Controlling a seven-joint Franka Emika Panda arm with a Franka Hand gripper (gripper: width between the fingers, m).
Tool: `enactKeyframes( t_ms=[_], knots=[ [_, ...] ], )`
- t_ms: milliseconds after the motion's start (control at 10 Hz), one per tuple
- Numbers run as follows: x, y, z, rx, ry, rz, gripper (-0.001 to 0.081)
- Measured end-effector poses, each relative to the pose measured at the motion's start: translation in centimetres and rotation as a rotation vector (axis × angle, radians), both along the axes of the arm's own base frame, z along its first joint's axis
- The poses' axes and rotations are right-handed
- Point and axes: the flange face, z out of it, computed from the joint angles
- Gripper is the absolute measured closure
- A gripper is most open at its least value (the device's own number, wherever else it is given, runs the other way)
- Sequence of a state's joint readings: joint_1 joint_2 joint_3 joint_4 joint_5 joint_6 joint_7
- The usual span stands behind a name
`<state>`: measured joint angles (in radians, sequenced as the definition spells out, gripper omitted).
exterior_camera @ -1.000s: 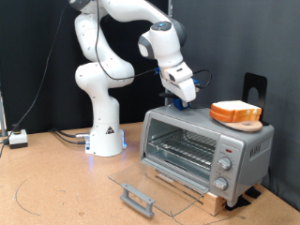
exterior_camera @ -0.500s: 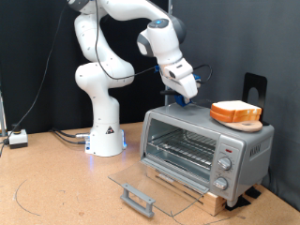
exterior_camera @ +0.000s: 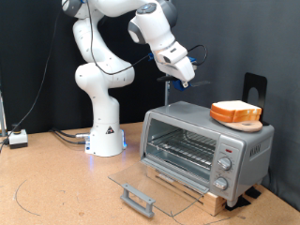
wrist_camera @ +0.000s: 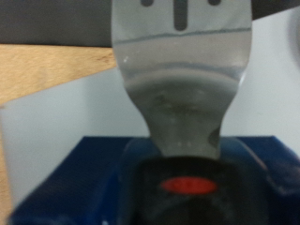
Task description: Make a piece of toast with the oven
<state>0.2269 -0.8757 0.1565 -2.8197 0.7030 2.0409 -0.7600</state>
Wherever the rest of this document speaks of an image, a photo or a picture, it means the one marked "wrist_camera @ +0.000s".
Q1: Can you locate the silver toaster oven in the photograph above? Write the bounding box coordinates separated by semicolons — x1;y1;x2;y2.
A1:
0;6;300;214

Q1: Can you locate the spatula with blue grip block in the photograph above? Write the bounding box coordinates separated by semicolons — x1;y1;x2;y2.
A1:
8;0;300;225

